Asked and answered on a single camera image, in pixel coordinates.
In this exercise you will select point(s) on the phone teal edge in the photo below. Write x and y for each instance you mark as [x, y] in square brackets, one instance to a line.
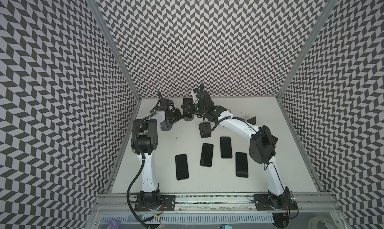
[187, 106]

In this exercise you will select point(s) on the aluminium rail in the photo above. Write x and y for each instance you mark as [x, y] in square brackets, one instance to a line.
[307, 202]

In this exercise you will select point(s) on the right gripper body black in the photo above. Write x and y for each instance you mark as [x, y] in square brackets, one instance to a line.
[204, 128]

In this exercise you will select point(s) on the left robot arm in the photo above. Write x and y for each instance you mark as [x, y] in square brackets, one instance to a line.
[144, 142]

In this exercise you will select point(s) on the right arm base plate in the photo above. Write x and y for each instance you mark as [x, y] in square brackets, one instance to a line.
[266, 202]

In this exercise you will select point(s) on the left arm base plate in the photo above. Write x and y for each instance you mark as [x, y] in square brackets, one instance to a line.
[165, 202]

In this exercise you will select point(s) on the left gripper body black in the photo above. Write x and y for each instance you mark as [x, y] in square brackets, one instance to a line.
[174, 115]

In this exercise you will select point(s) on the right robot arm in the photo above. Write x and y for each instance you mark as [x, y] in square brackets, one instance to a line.
[262, 144]

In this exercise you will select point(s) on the grey round stand back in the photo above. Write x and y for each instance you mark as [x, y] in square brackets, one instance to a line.
[190, 118]

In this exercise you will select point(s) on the black folding stand right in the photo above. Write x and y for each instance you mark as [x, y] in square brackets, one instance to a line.
[252, 120]

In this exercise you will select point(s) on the back left black stand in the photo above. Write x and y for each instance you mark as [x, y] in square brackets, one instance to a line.
[166, 125]

